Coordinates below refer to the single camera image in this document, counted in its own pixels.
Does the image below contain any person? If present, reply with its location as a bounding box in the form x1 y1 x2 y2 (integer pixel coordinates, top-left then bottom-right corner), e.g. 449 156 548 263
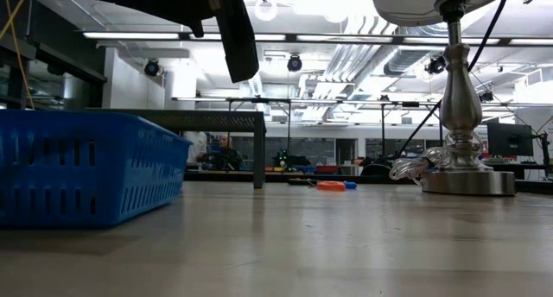
210 135 244 172
183 130 208 171

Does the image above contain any blue slotted plastic basket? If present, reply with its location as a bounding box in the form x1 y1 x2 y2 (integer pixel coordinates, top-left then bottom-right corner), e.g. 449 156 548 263
0 109 194 228

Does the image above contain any white fabric lamp shade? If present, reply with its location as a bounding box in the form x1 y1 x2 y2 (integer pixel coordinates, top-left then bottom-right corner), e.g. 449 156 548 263
372 0 518 28

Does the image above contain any black aluminium table frame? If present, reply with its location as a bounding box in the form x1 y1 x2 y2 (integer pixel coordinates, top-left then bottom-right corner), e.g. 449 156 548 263
183 170 553 194

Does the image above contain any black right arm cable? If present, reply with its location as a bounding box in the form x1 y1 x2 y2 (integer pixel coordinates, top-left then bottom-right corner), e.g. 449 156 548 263
395 0 514 158

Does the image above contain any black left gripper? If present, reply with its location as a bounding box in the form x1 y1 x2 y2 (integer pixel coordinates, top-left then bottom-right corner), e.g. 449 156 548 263
41 0 260 85

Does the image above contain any black desk monitor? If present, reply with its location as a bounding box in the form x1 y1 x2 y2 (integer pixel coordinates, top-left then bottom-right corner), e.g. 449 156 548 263
486 122 535 158

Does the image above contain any grey perforated metal shelf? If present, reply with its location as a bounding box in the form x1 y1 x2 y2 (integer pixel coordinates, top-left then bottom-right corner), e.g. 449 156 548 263
86 108 267 189

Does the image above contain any clear-wrapped lamp cord bundle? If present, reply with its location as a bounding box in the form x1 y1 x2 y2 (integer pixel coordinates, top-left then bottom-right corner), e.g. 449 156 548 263
388 132 485 186

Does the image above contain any round ring ceiling lamp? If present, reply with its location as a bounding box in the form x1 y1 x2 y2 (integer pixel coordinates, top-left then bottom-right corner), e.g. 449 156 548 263
253 0 279 22

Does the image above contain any red coil wrist keychain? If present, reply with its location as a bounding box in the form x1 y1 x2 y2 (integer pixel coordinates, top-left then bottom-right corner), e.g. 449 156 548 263
315 180 347 192

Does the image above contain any yellow hanging cable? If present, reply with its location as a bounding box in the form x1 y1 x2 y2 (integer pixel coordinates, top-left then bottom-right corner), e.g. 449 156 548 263
0 0 35 111

